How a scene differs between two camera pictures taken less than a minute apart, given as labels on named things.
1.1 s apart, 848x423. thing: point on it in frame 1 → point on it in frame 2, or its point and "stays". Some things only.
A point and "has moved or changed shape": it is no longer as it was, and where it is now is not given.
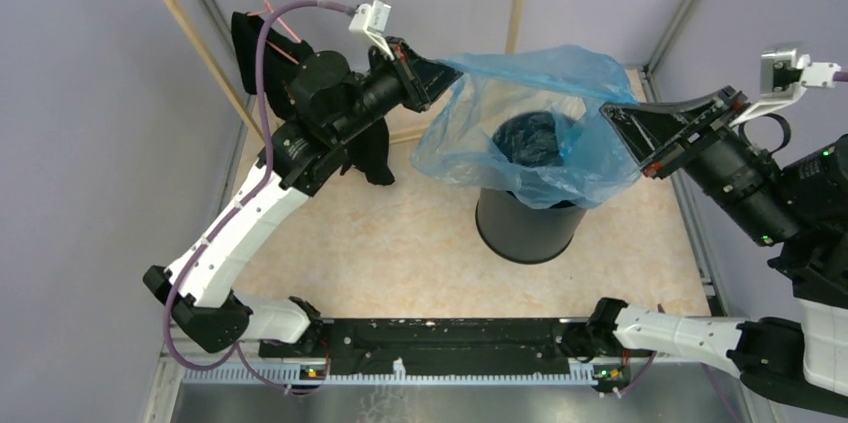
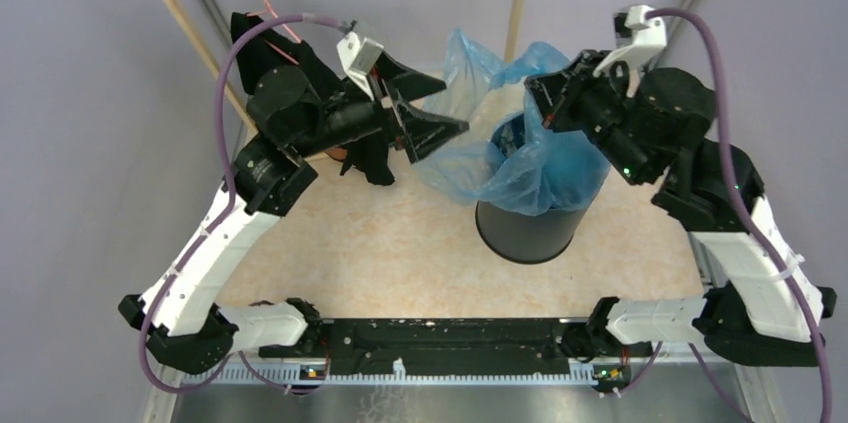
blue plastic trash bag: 527,124 has moved or changed shape
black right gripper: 647,127 → 569,85
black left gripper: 423,80 → 421,132
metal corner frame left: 240,82 stays
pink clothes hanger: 270,10 stays
